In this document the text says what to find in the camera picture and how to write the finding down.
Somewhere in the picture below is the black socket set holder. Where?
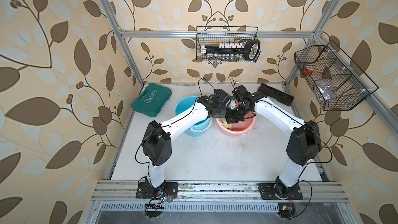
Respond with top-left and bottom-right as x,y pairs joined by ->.
199,40 -> 261,62

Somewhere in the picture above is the black plastic tray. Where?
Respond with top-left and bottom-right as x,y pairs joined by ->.
258,84 -> 294,106

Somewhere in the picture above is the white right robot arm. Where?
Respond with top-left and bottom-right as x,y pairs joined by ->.
226,84 -> 321,199

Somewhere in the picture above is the black wire basket right wall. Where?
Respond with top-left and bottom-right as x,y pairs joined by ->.
294,40 -> 379,111

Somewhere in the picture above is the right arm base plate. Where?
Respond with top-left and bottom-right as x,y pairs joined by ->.
257,183 -> 303,200

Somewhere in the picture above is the black wire basket back wall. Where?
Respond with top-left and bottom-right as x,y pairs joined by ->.
195,26 -> 261,63

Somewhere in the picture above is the clear plastic bag in basket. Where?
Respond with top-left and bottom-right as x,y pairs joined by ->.
315,78 -> 336,104

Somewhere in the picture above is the pink plastic bucket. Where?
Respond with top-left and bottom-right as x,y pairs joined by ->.
216,112 -> 256,136

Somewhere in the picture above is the blue plastic bucket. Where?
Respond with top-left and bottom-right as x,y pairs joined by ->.
174,95 -> 212,137

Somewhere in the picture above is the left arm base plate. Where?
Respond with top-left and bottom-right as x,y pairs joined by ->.
135,180 -> 178,200

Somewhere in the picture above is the green tool case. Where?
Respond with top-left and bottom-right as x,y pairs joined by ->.
131,83 -> 172,118

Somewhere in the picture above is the beige cleaning cloth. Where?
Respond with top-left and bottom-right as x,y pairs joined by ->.
218,118 -> 232,130

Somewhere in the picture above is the black wire basket wall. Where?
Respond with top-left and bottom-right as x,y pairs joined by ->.
294,40 -> 379,111
195,26 -> 261,63

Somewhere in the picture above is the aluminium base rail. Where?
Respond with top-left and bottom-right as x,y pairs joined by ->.
91,180 -> 349,213

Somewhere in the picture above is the red tape roll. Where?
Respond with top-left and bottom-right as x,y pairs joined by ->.
303,65 -> 315,75

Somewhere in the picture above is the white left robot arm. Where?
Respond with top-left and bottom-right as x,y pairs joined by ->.
141,89 -> 232,194

